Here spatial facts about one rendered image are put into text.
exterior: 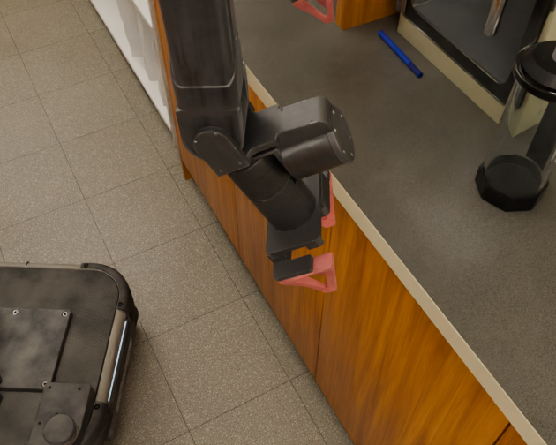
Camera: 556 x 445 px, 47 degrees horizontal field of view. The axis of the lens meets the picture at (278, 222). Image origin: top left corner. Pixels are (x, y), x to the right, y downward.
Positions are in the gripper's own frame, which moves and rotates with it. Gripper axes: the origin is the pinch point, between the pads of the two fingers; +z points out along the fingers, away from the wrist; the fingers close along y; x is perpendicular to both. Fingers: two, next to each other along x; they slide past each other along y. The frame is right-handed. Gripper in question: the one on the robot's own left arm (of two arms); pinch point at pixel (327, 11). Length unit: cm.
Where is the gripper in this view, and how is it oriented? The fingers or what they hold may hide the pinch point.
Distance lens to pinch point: 113.5
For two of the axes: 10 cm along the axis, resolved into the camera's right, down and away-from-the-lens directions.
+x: -8.7, 2.7, 4.1
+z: 4.9, 5.6, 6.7
